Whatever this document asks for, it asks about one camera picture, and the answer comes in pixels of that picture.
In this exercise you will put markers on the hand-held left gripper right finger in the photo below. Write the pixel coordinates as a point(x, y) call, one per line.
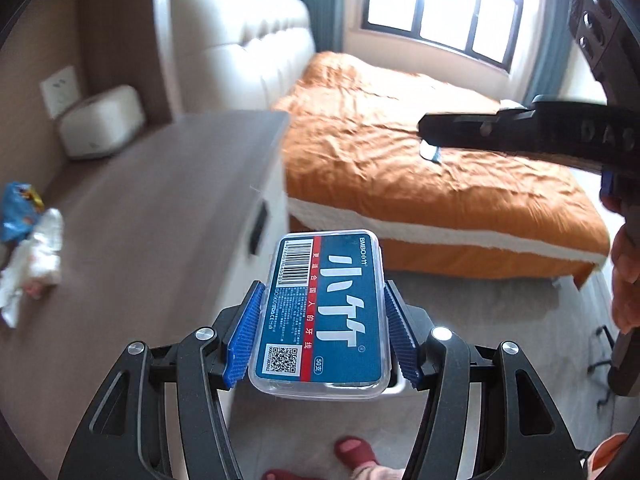
point(400, 335)

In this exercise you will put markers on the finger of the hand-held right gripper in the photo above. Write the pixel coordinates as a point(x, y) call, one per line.
point(470, 130)

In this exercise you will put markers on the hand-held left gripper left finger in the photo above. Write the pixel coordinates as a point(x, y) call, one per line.
point(245, 335)

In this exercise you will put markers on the small white blue wrapper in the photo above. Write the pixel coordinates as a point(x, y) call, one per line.
point(430, 152)

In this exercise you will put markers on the clear blue-label floss box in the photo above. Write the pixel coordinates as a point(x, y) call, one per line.
point(325, 310)

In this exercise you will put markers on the person's right hand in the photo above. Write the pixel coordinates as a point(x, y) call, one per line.
point(627, 270)

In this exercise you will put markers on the bed with orange blanket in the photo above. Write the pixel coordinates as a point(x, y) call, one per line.
point(400, 185)

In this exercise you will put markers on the teal curtain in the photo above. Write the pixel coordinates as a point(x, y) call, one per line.
point(315, 0)
point(550, 45)

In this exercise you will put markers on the white mattress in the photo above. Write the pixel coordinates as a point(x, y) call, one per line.
point(450, 241)

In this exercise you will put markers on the red slipper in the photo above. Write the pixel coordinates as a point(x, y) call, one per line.
point(282, 475)
point(355, 451)

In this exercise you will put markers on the black-framed window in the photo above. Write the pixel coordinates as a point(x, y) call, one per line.
point(445, 5)

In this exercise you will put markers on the person's pink trouser leg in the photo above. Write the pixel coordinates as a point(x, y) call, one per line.
point(375, 473)

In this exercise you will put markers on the white pink wrapper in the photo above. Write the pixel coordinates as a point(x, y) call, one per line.
point(12, 290)

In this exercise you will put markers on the person's peach clothing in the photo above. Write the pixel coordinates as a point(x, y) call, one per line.
point(607, 460)

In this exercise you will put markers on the cream padded headboard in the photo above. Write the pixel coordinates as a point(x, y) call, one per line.
point(240, 45)

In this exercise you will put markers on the cream toaster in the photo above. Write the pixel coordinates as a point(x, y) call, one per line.
point(100, 120)

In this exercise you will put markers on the blue plastic bag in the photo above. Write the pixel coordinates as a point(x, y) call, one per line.
point(17, 210)

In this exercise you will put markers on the white wall socket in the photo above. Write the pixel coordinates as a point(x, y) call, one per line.
point(59, 91)

